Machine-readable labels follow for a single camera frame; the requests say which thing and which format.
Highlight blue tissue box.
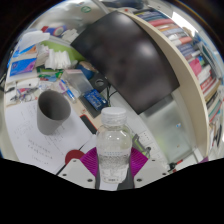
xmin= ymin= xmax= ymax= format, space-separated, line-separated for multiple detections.
xmin=9 ymin=57 xmax=38 ymax=78

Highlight silver metal laptop stand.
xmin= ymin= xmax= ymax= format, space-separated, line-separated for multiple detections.
xmin=131 ymin=133 xmax=153 ymax=158

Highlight clear plastic water bottle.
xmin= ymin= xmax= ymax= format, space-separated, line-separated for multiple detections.
xmin=95 ymin=106 xmax=133 ymax=184

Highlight pile of white tissues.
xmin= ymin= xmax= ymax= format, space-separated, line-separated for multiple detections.
xmin=44 ymin=48 xmax=73 ymax=71

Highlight flat round red coaster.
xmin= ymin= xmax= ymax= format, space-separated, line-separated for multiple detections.
xmin=64 ymin=149 xmax=86 ymax=166

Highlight clear plastic box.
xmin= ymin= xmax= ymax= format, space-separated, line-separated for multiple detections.
xmin=61 ymin=68 xmax=94 ymax=98

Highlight white paper sheets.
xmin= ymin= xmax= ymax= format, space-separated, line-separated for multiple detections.
xmin=4 ymin=99 xmax=95 ymax=174

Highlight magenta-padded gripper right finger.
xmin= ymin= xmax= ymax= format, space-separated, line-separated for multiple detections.
xmin=128 ymin=146 xmax=171 ymax=190

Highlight grey paper cup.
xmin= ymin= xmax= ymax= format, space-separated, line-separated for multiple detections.
xmin=35 ymin=89 xmax=72 ymax=136

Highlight blue snack pack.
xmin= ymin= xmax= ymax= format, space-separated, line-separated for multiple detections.
xmin=82 ymin=88 xmax=109 ymax=112

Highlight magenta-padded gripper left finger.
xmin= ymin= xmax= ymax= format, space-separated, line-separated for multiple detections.
xmin=57 ymin=146 xmax=101 ymax=190

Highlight black computer monitor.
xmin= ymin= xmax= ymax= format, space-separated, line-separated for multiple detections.
xmin=69 ymin=10 xmax=181 ymax=115

